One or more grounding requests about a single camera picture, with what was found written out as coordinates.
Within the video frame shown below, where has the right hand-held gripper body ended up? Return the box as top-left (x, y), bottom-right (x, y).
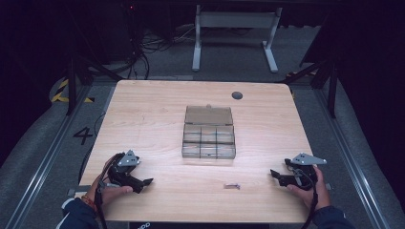
top-left (284, 152), bottom-right (328, 192)

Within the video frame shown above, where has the bundle of black floor cables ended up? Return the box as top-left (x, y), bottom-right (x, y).
top-left (104, 23), bottom-right (200, 80)

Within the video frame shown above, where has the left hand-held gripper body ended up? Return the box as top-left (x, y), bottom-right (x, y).
top-left (107, 150), bottom-right (144, 192)

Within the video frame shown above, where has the black metal stand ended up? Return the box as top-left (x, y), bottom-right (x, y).
top-left (276, 53), bottom-right (339, 120)
top-left (64, 6), bottom-right (125, 116)

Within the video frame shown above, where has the right hand-held gripper cable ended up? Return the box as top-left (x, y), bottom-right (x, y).
top-left (288, 158), bottom-right (319, 229)

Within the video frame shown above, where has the person's left hand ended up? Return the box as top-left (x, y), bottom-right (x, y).
top-left (85, 155), bottom-right (134, 208)

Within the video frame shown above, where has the left hand-held gripper cable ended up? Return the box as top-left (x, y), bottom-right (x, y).
top-left (94, 156), bottom-right (119, 229)

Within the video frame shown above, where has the thin black cable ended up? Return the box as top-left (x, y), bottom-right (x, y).
top-left (77, 110), bottom-right (108, 185)

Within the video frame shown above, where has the person's right hand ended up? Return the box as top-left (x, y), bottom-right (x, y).
top-left (286, 164), bottom-right (332, 212)

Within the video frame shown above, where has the orange wrist bracelet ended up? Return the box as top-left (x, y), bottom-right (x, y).
top-left (80, 194), bottom-right (97, 214)

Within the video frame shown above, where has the hand-held gripper cable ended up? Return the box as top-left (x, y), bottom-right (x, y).
top-left (94, 156), bottom-right (119, 229)
top-left (288, 158), bottom-right (319, 229)

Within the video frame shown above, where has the white metal desk frame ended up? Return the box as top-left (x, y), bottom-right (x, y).
top-left (191, 4), bottom-right (284, 74)

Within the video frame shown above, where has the clear plastic compartment box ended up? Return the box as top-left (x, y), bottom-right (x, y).
top-left (181, 104), bottom-right (237, 160)

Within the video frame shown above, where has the yellow black hazard tape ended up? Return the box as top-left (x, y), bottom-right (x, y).
top-left (50, 77), bottom-right (96, 104)

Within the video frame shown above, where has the grey metal floor rail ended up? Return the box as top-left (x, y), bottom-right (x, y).
top-left (313, 87), bottom-right (392, 229)
top-left (3, 85), bottom-right (94, 229)

